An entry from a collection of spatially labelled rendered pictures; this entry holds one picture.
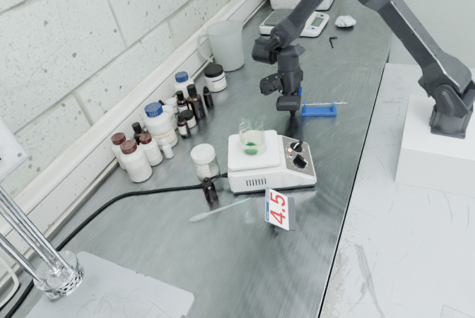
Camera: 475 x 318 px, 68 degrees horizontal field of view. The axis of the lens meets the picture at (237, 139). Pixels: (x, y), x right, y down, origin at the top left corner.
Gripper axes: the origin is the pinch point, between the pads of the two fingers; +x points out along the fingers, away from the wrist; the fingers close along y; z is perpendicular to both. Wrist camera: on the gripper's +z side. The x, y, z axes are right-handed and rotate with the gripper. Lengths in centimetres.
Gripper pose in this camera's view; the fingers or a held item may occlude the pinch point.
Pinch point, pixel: (291, 104)
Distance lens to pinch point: 105.5
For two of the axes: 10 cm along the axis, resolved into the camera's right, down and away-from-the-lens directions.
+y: -1.9, 6.4, -7.4
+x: 1.7, 7.7, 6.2
